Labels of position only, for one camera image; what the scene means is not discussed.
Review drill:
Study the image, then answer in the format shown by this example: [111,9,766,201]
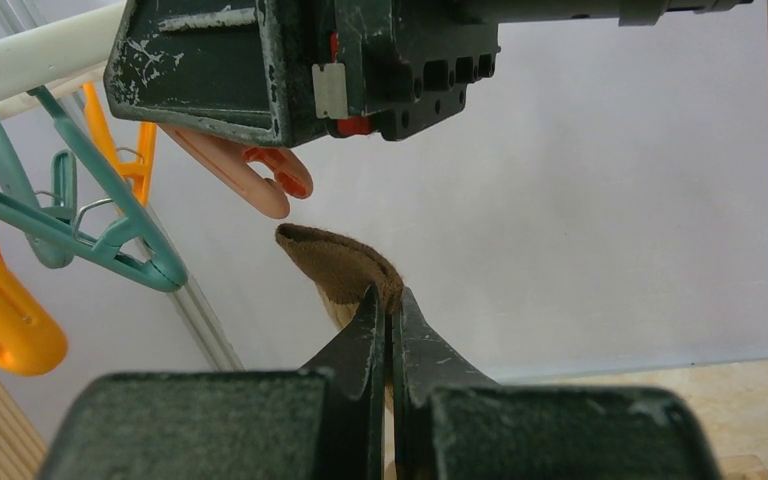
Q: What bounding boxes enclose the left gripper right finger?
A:
[393,291,720,479]

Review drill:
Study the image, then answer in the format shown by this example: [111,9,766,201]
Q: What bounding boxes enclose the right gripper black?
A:
[317,1,737,141]

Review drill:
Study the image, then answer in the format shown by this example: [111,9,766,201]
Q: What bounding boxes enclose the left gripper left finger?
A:
[38,288,385,479]

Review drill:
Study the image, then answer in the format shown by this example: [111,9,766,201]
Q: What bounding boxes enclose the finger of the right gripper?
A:
[103,1,326,147]

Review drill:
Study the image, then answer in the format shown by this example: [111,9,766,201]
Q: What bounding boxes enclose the brown sock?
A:
[275,223,404,330]

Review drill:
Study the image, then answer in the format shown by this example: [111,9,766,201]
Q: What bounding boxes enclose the white round clip hanger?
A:
[0,2,125,119]

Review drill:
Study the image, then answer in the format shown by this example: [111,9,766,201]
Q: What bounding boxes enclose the teal clothespin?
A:
[0,86,188,293]

